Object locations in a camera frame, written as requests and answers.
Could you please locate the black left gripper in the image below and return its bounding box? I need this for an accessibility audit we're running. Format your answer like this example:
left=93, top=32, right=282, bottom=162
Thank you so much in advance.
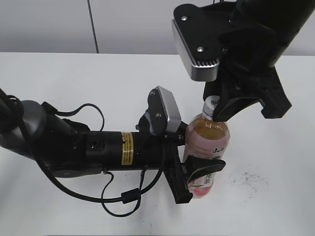
left=133, top=118, right=226, bottom=204

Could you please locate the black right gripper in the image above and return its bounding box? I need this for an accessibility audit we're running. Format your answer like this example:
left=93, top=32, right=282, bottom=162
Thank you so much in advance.
left=203, top=24, right=292, bottom=122

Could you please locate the white bottle cap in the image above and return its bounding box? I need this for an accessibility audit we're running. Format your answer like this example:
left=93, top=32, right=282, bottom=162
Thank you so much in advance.
left=202, top=95, right=220, bottom=120

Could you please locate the pink oolong tea bottle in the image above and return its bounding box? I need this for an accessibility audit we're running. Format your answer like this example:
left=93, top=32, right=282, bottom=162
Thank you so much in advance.
left=183, top=114, right=230, bottom=199

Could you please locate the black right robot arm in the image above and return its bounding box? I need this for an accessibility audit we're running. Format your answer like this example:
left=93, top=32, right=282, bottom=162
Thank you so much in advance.
left=204, top=0, right=315, bottom=121

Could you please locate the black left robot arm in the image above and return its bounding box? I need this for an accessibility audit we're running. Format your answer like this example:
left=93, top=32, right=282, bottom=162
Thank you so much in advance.
left=0, top=86, right=225, bottom=204

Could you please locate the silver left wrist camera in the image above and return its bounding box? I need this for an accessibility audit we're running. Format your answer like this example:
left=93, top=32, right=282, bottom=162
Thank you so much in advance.
left=147, top=86, right=182, bottom=136

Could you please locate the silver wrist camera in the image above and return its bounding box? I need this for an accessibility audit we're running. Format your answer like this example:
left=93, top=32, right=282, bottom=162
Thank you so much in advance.
left=172, top=1, right=236, bottom=82
left=147, top=86, right=182, bottom=136

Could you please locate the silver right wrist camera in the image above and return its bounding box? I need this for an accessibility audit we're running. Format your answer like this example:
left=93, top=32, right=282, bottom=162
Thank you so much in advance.
left=172, top=1, right=236, bottom=82

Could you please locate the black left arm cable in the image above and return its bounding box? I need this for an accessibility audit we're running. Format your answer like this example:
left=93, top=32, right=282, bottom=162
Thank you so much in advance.
left=22, top=103, right=164, bottom=217

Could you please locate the left black wall cable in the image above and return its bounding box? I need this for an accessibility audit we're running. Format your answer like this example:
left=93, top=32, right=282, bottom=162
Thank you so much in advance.
left=87, top=0, right=99, bottom=54

